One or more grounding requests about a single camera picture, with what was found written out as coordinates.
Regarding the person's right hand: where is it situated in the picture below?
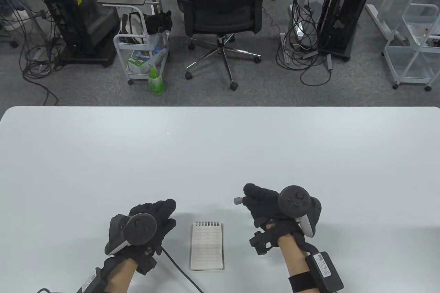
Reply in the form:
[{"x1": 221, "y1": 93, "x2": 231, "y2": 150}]
[{"x1": 243, "y1": 183, "x2": 305, "y2": 239}]

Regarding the person's left hand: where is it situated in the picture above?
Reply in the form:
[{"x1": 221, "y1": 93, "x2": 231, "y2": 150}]
[{"x1": 104, "y1": 199, "x2": 177, "y2": 273}]

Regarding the black box on right forearm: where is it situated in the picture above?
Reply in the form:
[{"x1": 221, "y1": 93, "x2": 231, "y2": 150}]
[{"x1": 304, "y1": 252, "x2": 344, "y2": 292}]

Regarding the black box on left forearm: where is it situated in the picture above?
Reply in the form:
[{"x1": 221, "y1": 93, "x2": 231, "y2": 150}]
[{"x1": 80, "y1": 267, "x2": 104, "y2": 293}]

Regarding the person's left forearm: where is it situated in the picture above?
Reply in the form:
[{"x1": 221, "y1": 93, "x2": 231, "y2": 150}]
[{"x1": 102, "y1": 257, "x2": 139, "y2": 293}]

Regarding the person's right forearm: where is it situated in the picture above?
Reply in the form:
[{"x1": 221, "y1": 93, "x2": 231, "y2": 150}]
[{"x1": 277, "y1": 233, "x2": 310, "y2": 293}]

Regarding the black white left glove controller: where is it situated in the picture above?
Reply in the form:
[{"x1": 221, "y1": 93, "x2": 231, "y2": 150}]
[{"x1": 105, "y1": 213, "x2": 158, "y2": 256}]

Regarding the black white glove controller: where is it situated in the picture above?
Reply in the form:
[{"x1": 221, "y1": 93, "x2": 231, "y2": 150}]
[
  {"x1": 105, "y1": 213, "x2": 158, "y2": 256},
  {"x1": 278, "y1": 185, "x2": 322, "y2": 238}
]

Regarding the black white right glove controller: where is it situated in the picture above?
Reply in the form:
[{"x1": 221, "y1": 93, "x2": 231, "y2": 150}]
[{"x1": 278, "y1": 185, "x2": 322, "y2": 238}]

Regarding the spiral notepad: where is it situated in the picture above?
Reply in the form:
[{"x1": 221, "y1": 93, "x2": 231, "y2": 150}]
[{"x1": 190, "y1": 221, "x2": 225, "y2": 271}]

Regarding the green plastic bottle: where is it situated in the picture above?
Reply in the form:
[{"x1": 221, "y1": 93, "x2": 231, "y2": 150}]
[{"x1": 147, "y1": 67, "x2": 165, "y2": 95}]

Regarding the green white box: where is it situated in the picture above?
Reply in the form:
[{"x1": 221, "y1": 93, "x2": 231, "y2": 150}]
[{"x1": 128, "y1": 45, "x2": 167, "y2": 74}]

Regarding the white rolling cart with items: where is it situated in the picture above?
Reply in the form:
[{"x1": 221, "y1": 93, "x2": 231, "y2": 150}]
[{"x1": 113, "y1": 4, "x2": 171, "y2": 86}]

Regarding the black mesh office chair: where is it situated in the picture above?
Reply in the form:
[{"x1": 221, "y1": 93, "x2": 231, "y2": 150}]
[{"x1": 175, "y1": 0, "x2": 273, "y2": 91}]

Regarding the black slim computer tower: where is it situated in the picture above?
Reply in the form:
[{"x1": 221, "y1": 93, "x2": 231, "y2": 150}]
[{"x1": 316, "y1": 0, "x2": 374, "y2": 63}]

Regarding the empty white rolling cart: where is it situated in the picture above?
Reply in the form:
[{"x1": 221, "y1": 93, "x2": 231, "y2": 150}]
[{"x1": 381, "y1": 0, "x2": 440, "y2": 92}]

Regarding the white desk foot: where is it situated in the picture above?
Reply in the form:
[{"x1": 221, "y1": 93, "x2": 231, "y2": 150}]
[{"x1": 365, "y1": 3, "x2": 407, "y2": 42}]

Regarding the black glass computer tower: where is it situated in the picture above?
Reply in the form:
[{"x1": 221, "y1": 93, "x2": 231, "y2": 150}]
[{"x1": 41, "y1": 0, "x2": 118, "y2": 67}]

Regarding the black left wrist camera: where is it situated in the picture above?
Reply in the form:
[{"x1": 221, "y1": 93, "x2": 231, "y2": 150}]
[{"x1": 137, "y1": 245, "x2": 159, "y2": 275}]

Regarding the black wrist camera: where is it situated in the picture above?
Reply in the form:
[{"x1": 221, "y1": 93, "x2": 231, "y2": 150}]
[
  {"x1": 250, "y1": 229, "x2": 276, "y2": 256},
  {"x1": 137, "y1": 245, "x2": 159, "y2": 275}
]

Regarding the black cable on table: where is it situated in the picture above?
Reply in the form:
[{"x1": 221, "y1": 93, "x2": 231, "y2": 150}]
[{"x1": 159, "y1": 247, "x2": 204, "y2": 293}]

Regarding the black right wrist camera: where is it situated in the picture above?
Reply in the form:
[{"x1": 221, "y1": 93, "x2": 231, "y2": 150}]
[{"x1": 250, "y1": 229, "x2": 276, "y2": 256}]

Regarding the black forearm strap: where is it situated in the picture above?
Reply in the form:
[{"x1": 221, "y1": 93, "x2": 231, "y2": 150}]
[{"x1": 288, "y1": 272, "x2": 312, "y2": 293}]

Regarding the tangle of cables by tower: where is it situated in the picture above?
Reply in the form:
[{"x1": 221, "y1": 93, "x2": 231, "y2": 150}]
[{"x1": 274, "y1": 0, "x2": 334, "y2": 86}]

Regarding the bundle of black floor cables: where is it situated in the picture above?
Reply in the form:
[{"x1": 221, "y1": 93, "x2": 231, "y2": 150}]
[{"x1": 18, "y1": 8, "x2": 67, "y2": 106}]

